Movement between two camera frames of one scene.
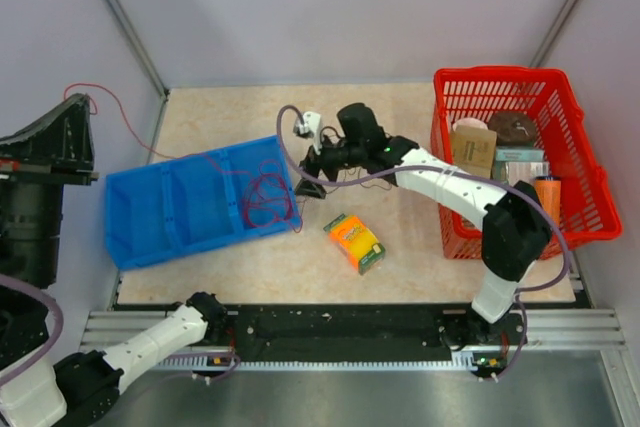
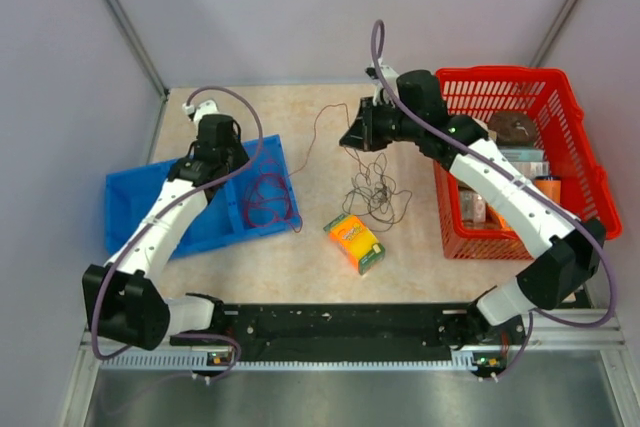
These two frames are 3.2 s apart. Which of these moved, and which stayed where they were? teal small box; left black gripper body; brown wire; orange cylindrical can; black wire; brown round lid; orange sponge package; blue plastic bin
Moved: brown wire; black wire; left black gripper body
Stayed: orange sponge package; teal small box; blue plastic bin; orange cylindrical can; brown round lid
